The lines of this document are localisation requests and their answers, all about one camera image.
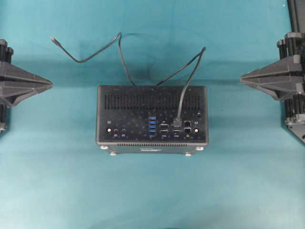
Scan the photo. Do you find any left gripper black rail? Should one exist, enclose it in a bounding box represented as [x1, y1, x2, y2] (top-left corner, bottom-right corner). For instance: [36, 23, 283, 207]
[0, 39, 53, 133]

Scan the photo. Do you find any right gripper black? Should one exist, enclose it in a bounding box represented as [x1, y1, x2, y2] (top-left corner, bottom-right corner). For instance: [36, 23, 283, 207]
[240, 32, 305, 125]

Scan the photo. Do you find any black USB cable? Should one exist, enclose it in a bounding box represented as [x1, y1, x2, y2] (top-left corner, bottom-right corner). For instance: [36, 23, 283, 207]
[50, 31, 207, 126]

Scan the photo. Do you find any black mini PC box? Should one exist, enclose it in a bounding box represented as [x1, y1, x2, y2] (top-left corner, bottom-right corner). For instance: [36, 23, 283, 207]
[96, 85, 209, 155]

